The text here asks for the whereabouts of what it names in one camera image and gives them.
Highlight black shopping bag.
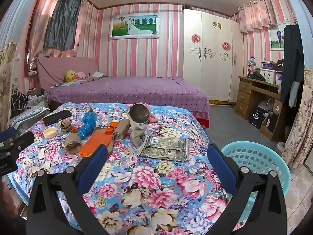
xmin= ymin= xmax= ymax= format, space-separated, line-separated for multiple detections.
xmin=249 ymin=106 xmax=266 ymax=129

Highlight framed wedding picture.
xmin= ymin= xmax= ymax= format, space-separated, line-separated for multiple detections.
xmin=109 ymin=13 xmax=160 ymax=40

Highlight person's left forearm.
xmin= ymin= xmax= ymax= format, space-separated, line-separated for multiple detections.
xmin=0 ymin=179 xmax=19 ymax=218

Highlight black phone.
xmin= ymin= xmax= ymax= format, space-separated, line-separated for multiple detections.
xmin=43 ymin=110 xmax=72 ymax=126

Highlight black patterned bag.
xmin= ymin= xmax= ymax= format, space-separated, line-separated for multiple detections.
xmin=11 ymin=88 xmax=28 ymax=110

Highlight white fan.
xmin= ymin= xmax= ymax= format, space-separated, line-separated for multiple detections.
xmin=258 ymin=99 xmax=275 ymax=114

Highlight pink covered headboard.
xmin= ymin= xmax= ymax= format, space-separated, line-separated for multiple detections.
xmin=36 ymin=57 xmax=98 ymax=89

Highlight orange plastic wrapper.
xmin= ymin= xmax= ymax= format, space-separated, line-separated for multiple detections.
xmin=78 ymin=127 xmax=110 ymax=157

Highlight pink cup with steel inside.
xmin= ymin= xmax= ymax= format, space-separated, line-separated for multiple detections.
xmin=129 ymin=102 xmax=157 ymax=124

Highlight pink window curtain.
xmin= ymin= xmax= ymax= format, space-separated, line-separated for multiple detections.
xmin=27 ymin=0 xmax=76 ymax=69

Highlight pink curtain valance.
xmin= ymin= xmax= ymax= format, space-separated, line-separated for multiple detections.
xmin=238 ymin=0 xmax=278 ymax=33

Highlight white wardrobe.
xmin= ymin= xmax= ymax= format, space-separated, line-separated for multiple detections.
xmin=183 ymin=8 xmax=241 ymax=103

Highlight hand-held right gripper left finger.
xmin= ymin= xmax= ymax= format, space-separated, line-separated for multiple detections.
xmin=26 ymin=145 xmax=108 ymax=235

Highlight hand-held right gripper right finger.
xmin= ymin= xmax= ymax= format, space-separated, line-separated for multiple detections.
xmin=207 ymin=143 xmax=288 ymax=235

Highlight small cream bowl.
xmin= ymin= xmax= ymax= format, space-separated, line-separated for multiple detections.
xmin=43 ymin=128 xmax=59 ymax=139

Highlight wooden desk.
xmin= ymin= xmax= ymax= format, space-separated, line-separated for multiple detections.
xmin=235 ymin=76 xmax=285 ymax=141

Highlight pale floral door curtain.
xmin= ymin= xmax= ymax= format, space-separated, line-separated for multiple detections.
xmin=279 ymin=0 xmax=313 ymax=169
xmin=0 ymin=0 xmax=44 ymax=131

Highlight white storage box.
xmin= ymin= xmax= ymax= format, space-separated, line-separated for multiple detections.
xmin=260 ymin=68 xmax=278 ymax=86

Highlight grey printed foil packet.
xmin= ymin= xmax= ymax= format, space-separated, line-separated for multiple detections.
xmin=138 ymin=135 xmax=189 ymax=162

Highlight dark grey curtain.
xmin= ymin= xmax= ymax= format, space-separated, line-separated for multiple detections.
xmin=44 ymin=0 xmax=82 ymax=51

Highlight hanging dark jacket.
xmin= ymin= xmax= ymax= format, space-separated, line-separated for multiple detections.
xmin=281 ymin=23 xmax=305 ymax=108

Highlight turquoise plastic basket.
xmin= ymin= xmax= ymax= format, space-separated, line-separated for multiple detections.
xmin=221 ymin=141 xmax=291 ymax=223

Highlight brown cardboard tube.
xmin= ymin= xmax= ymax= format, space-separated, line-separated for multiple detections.
xmin=64 ymin=133 xmax=82 ymax=153
xmin=114 ymin=118 xmax=131 ymax=140

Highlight small framed photo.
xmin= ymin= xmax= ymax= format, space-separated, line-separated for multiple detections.
xmin=270 ymin=24 xmax=285 ymax=51

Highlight bed with purple dotted bedspread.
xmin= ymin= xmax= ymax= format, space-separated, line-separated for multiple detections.
xmin=37 ymin=56 xmax=212 ymax=128

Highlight desk lamp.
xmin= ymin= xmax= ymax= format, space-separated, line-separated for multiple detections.
xmin=247 ymin=57 xmax=256 ymax=77

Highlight white dotted cloth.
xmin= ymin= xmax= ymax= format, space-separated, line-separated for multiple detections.
xmin=10 ymin=106 xmax=49 ymax=128

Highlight yellow duck plush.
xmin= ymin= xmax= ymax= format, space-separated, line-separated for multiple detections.
xmin=64 ymin=70 xmax=78 ymax=82

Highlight dark brown bag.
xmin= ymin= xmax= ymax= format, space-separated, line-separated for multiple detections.
xmin=266 ymin=113 xmax=279 ymax=133

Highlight dark clothes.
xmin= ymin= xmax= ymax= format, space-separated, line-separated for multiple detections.
xmin=248 ymin=70 xmax=266 ymax=82

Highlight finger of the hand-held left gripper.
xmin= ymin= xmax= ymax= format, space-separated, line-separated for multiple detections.
xmin=0 ymin=131 xmax=35 ymax=156
xmin=0 ymin=127 xmax=17 ymax=144

